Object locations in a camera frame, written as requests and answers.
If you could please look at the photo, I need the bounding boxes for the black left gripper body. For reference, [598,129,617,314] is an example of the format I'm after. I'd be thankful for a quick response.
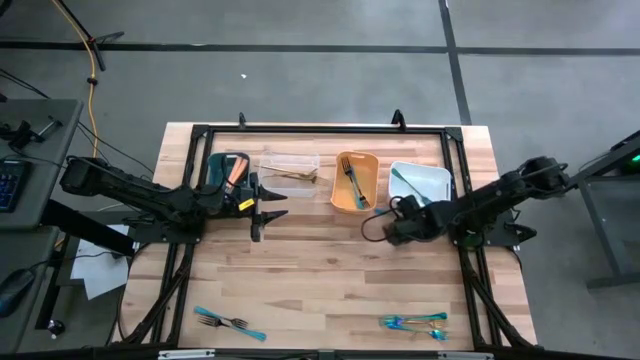
[222,172,265,243]

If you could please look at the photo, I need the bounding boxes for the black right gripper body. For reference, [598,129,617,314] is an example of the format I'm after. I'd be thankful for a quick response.
[387,195,454,246]

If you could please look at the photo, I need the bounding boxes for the clear plastic bin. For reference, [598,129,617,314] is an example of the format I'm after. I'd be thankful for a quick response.
[257,151,321,199]

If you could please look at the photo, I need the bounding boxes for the white plastic bin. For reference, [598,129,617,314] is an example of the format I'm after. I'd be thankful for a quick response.
[388,160,454,207]

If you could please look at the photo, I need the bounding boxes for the dark teal plastic bin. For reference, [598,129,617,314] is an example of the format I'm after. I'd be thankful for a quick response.
[206,152,251,194]

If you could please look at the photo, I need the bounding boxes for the orange plastic bin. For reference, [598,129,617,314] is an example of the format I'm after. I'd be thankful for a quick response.
[330,150,381,215]

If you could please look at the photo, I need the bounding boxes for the white paper sheets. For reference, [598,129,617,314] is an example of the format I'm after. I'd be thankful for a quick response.
[69,223,134,301]

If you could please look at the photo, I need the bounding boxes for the black support beam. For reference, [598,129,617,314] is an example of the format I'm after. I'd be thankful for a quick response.
[40,198,139,258]

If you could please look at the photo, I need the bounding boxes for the grey metal stand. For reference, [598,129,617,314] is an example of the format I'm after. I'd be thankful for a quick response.
[579,129,640,290]

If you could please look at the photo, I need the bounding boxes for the grey side desk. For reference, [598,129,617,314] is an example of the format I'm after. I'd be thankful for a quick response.
[0,224,64,356]
[0,98,85,231]

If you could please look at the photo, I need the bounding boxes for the black tripod stand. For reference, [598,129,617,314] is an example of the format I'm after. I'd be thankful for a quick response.
[49,0,126,72]

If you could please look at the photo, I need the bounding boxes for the black keyboard coloured keys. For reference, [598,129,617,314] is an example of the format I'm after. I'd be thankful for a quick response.
[0,158,30,215]

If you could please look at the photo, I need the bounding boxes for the black computer mouse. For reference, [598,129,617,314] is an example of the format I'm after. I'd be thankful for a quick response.
[0,267,37,319]

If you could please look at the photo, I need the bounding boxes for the black desk clamp device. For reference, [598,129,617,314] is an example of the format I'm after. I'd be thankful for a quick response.
[0,114,65,150]

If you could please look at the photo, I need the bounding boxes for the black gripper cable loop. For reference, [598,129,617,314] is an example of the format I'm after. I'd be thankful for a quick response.
[360,196,407,245]

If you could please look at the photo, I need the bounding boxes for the black aluminium table frame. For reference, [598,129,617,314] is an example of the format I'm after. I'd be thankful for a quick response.
[113,123,539,351]

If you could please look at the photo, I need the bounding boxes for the silver metal bracket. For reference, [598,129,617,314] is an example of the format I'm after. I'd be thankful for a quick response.
[157,348,217,360]
[436,350,495,360]

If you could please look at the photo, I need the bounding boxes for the yellow cable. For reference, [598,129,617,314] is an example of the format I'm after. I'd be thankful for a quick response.
[49,0,101,146]

